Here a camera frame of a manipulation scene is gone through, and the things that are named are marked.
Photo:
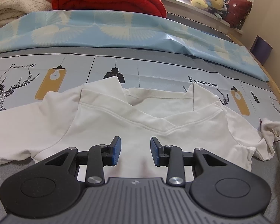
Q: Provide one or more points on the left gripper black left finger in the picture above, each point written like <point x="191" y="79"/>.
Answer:
<point x="56" y="183"/>

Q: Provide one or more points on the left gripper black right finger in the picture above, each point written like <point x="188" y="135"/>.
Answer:
<point x="215" y="184"/>

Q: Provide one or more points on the white t-shirt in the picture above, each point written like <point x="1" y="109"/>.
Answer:
<point x="94" y="113"/>

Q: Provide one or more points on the grey patterned bed sheet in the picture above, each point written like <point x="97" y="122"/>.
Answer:
<point x="27" y="76"/>

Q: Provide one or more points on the purple box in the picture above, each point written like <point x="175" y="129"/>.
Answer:
<point x="261" y="50"/>

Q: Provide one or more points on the light blue patterned quilt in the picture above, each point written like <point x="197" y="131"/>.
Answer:
<point x="116" y="29"/>

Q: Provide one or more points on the yellow plush toy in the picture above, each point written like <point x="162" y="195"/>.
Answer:
<point x="217" y="4"/>

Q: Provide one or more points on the wooden bed frame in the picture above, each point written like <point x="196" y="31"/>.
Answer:
<point x="271" y="83"/>

